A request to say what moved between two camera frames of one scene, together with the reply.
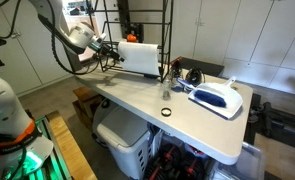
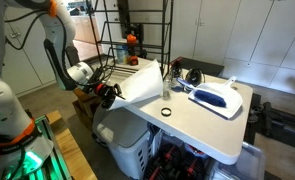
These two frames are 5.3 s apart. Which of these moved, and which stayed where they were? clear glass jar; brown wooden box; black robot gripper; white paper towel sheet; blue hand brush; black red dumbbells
Moved: white paper towel sheet; black robot gripper
Stayed: black red dumbbells; clear glass jar; brown wooden box; blue hand brush
